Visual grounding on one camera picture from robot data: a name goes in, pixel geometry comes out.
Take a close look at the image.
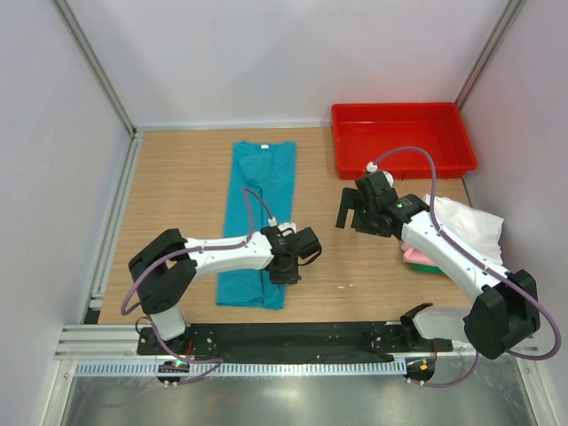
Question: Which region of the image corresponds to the teal t shirt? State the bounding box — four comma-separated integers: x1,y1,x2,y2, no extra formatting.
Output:
215,140,297,311

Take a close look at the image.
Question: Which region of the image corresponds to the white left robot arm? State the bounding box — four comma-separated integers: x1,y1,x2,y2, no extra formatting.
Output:
128,223,322,355

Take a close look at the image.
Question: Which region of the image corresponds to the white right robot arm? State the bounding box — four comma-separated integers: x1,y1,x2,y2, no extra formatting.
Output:
335,170,540,359

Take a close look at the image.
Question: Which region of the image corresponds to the pink folded t shirt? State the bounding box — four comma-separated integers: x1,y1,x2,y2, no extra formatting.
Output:
401,242,436,267

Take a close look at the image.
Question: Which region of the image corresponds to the red plastic bin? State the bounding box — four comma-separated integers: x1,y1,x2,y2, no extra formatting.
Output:
331,102,477,180

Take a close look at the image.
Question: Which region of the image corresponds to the green folded t shirt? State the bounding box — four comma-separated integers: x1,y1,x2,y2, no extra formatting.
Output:
410,264,443,274

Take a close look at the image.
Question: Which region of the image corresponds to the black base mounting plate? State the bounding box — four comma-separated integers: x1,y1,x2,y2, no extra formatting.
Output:
136,322,454,359

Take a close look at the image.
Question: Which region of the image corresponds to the white folded t shirt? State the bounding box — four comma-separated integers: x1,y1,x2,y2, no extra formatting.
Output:
434,196,504,265

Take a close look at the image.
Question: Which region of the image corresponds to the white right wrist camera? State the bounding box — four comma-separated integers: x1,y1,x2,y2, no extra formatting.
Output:
365,162,394,186

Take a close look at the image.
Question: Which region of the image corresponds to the white slotted cable duct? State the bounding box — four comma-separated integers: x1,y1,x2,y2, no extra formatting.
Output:
75,359,406,379

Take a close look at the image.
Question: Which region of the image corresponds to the aluminium frame rail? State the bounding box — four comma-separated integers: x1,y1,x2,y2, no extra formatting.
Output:
54,324,539,359

